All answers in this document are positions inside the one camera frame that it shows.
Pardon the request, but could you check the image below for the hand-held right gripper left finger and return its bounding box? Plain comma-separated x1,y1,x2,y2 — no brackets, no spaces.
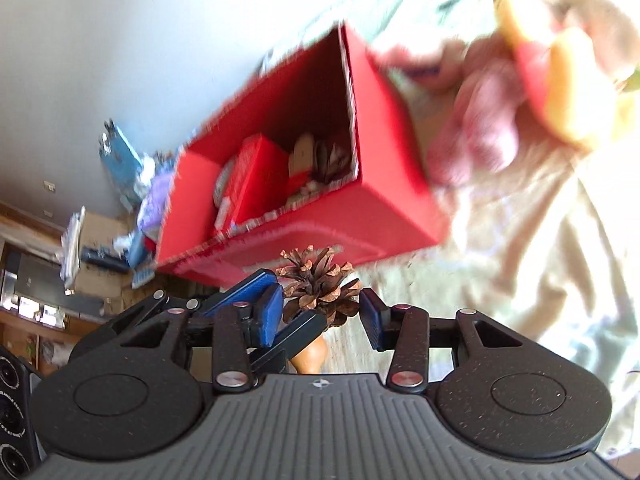
70,284,286,395

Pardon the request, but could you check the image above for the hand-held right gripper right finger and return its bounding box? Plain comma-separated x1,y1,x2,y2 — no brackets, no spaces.
359,287,538,395

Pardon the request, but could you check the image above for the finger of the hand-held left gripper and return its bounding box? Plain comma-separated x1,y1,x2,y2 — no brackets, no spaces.
107,268,278,333
250,311,328,373

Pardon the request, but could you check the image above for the orange-brown gourd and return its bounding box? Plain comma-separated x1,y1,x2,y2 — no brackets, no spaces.
291,332,328,376

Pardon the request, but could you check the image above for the pine cone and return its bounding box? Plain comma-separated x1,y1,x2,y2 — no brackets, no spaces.
312,137,353,186
275,245,363,328

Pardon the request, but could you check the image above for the red carton with barcode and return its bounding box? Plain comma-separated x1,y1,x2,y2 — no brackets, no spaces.
215,133,291,233

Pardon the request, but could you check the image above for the red cardboard box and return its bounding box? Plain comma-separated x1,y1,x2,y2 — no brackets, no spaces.
154,22,448,286

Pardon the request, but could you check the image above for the tan wooden block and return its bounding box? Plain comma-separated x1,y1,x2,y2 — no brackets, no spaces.
287,132,316,176

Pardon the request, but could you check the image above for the blue case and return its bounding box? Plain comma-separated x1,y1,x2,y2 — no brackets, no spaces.
125,232,148,268

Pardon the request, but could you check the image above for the purple tissue pack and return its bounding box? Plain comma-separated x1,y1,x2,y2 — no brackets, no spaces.
137,172,176,233

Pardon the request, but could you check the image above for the black remote control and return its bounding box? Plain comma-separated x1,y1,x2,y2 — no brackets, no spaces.
80,246,128,273

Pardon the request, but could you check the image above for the brown cardboard box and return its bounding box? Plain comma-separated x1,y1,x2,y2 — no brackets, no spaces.
65,210,138,311

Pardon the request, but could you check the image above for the cream cloth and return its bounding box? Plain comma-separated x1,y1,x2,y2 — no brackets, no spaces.
295,0,640,461

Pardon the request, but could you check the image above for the light blue box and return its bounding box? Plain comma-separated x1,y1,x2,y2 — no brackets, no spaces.
100,120,146,211

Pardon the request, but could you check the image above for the wooden shelf unit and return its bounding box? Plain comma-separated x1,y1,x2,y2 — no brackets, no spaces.
0,200,101,376

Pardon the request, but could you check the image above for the pink plush toy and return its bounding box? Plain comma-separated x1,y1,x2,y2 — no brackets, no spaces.
380,35,523,186

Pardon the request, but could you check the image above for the black speaker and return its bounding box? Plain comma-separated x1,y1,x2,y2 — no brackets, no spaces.
0,345,41,480

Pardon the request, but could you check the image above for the yellow and red plush toy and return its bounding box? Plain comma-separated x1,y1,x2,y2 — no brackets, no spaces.
492,0,640,148

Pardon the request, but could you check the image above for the beige plush toy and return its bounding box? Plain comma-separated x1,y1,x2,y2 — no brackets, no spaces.
552,0,640,81

